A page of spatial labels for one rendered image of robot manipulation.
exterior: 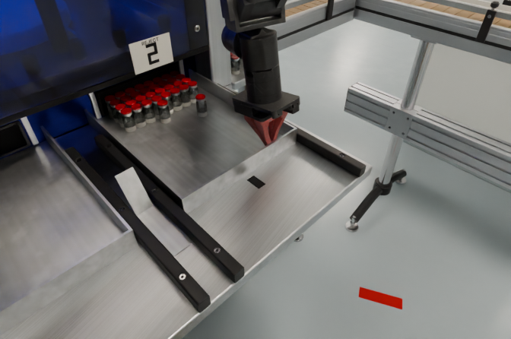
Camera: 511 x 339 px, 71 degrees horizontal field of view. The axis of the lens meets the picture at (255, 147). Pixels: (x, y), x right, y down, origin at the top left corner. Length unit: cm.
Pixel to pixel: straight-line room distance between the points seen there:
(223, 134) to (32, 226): 35
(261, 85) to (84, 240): 34
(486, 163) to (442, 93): 70
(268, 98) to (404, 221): 135
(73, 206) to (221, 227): 24
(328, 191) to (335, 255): 103
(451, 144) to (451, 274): 55
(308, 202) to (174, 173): 23
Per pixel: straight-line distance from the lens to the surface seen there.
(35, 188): 70
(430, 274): 169
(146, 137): 74
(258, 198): 59
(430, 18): 134
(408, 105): 150
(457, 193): 208
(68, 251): 58
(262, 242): 53
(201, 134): 72
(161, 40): 73
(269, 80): 56
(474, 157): 149
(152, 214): 58
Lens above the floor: 131
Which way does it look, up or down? 39 degrees down
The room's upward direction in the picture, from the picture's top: straight up
